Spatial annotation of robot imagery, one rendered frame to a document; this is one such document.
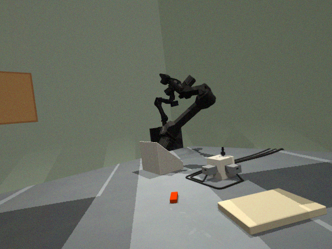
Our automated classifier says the small orange-red block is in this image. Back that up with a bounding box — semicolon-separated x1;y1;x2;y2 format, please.
170;191;178;203

